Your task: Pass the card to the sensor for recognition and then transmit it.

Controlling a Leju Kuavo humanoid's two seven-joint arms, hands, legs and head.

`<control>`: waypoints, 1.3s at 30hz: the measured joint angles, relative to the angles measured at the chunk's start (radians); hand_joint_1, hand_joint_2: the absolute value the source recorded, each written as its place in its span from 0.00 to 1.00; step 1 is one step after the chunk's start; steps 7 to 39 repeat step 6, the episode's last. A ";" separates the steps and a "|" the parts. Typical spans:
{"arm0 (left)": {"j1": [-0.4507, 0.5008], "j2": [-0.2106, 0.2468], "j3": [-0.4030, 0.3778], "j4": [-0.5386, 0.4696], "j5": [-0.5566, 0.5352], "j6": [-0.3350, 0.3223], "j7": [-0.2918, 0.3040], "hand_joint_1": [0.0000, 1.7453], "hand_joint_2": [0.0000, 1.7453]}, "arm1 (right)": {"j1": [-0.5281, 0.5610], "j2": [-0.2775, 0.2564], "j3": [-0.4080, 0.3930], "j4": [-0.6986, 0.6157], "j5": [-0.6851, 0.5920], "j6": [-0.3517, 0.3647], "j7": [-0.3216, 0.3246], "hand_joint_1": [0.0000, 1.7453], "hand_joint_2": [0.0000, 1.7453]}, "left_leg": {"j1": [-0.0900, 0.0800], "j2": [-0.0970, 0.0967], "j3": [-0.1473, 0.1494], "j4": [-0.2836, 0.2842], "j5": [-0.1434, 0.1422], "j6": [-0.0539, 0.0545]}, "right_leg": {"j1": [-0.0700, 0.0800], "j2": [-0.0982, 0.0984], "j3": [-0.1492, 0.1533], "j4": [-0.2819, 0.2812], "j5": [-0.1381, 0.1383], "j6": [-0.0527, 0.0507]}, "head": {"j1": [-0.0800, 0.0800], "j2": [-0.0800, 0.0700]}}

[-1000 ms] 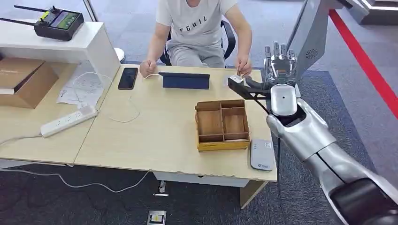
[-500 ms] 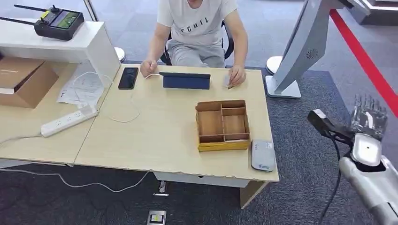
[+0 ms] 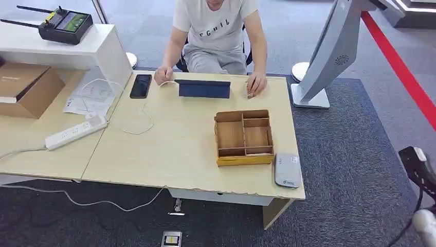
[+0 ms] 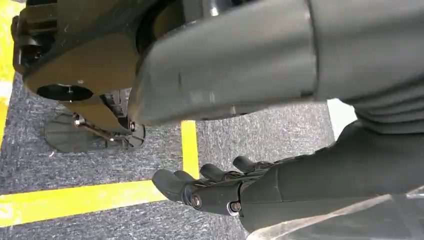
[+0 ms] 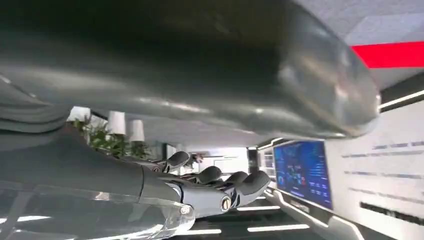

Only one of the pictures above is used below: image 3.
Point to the small silver floor device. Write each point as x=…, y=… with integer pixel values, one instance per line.
x=171, y=239

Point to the wooden compartment box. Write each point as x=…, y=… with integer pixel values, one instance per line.
x=243, y=160

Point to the black remote controller with antennas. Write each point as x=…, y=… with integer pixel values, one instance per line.
x=64, y=27

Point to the card with print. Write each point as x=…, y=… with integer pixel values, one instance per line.
x=259, y=154

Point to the white kiosk display stand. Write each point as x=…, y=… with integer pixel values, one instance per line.
x=330, y=54

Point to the brown cardboard box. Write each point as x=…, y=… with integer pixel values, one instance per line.
x=30, y=90

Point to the person's left hand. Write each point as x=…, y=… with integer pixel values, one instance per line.
x=256, y=83

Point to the person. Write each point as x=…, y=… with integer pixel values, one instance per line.
x=213, y=30

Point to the black smartphone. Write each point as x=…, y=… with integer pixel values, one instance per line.
x=140, y=86

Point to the small grey desk bracket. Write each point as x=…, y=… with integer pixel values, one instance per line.
x=177, y=205

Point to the white floor tag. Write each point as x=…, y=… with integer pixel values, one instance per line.
x=176, y=214

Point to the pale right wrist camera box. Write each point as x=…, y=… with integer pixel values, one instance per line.
x=420, y=154

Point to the stanchion pole with round base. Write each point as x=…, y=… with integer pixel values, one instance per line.
x=131, y=59

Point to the white power strip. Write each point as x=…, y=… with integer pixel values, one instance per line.
x=76, y=131

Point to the dark grey carpet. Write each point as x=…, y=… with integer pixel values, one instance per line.
x=347, y=153

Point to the person's right hand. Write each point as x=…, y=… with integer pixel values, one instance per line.
x=163, y=75

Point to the white desk shelf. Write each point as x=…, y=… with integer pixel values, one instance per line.
x=95, y=51

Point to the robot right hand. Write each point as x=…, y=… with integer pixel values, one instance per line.
x=414, y=170

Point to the pale wooden side desk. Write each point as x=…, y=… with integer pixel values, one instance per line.
x=41, y=163

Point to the round white stanchion base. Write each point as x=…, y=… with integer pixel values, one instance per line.
x=299, y=71

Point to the dark blue tablet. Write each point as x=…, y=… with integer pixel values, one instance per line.
x=204, y=90

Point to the white raised platform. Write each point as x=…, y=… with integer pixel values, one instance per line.
x=408, y=13

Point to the grey card reader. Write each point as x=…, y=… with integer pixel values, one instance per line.
x=287, y=170

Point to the white paper sheets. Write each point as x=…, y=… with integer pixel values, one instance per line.
x=90, y=95

